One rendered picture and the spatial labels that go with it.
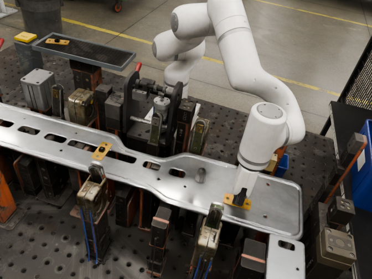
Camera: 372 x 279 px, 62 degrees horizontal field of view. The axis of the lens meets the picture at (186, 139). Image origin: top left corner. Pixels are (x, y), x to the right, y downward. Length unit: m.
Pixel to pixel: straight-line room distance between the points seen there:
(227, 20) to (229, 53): 0.08
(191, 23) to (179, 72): 0.48
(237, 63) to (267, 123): 0.17
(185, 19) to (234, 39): 0.23
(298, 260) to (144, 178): 0.49
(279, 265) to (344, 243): 0.18
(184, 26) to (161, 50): 0.36
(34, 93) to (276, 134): 0.87
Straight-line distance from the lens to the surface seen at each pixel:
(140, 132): 1.19
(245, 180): 0.82
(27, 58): 1.46
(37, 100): 1.27
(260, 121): 0.71
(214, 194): 0.97
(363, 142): 1.05
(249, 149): 0.77
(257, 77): 0.79
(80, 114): 1.19
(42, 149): 1.11
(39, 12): 3.89
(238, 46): 0.81
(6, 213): 1.31
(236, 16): 0.85
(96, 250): 1.10
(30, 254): 1.24
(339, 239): 0.94
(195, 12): 1.01
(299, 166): 1.63
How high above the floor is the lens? 1.74
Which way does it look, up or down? 41 degrees down
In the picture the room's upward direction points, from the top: 9 degrees clockwise
